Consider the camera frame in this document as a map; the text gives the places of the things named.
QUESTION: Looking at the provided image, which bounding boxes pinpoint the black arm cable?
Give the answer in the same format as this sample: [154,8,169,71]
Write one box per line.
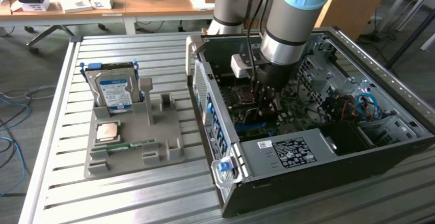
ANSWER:
[245,0,269,92]

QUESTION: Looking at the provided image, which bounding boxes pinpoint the grey plastic parts rack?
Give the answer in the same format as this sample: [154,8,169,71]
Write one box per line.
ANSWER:
[82,77,186,180]

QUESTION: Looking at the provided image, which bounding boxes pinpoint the blue wire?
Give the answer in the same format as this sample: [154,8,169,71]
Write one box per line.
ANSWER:
[355,93,383,122]

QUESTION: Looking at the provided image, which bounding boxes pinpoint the white box with black lid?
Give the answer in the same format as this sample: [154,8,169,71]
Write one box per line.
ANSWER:
[16,0,50,12]

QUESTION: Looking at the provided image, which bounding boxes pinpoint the red wire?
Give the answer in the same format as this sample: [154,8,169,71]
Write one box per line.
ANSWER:
[341,98,359,119]

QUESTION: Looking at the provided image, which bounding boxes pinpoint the green motherboard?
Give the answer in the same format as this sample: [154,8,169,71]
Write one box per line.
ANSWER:
[216,71,327,142]

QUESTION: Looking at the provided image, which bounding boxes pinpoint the silver disk bay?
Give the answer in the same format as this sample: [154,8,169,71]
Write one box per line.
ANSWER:
[357,116,419,147]

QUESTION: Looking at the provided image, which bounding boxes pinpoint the grey floor cable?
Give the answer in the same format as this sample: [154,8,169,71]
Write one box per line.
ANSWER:
[0,85,57,101]

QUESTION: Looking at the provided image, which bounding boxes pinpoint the open white box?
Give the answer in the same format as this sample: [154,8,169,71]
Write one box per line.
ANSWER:
[57,0,93,14]

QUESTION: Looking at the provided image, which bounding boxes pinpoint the CPU socket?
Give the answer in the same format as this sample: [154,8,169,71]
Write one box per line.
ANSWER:
[230,86,256,105]

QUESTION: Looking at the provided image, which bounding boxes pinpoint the hard disk in blue carrier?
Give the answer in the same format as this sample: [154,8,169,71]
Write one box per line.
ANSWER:
[77,59,141,115]

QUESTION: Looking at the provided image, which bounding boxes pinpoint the grey power supply unit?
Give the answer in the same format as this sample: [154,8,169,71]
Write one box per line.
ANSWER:
[238,128,339,178]

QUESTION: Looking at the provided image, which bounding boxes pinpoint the blue expansion slot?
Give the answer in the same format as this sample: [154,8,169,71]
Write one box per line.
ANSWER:
[236,122,268,131]

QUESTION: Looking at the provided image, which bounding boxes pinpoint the blue floor cable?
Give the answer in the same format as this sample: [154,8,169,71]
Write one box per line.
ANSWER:
[0,91,33,198]

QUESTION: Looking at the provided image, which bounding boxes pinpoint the wooden cabinet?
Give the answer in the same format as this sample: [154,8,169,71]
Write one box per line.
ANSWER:
[313,0,396,41]

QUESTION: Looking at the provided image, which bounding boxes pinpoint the copper-topped CPU chip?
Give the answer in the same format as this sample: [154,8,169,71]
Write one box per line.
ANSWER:
[94,123,120,143]

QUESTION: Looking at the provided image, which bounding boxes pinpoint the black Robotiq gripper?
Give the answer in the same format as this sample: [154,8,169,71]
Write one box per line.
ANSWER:
[254,62,297,93]

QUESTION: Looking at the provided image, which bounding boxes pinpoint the green RAM stick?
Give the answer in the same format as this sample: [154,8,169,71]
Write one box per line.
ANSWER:
[90,139,156,151]

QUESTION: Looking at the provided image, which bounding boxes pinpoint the white labelled box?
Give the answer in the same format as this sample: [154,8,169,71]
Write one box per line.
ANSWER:
[89,0,116,10]

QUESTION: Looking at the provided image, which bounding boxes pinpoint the white paper sheet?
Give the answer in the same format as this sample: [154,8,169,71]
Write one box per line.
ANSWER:
[186,0,214,11]

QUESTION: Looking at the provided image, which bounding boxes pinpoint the black open PC case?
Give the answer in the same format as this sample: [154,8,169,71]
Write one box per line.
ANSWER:
[185,26,435,219]

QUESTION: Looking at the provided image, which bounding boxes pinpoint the wooden office desk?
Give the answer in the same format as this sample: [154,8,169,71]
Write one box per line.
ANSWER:
[0,0,312,54]

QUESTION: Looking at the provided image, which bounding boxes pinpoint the blue case release latch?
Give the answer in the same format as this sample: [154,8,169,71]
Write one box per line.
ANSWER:
[216,161,233,174]

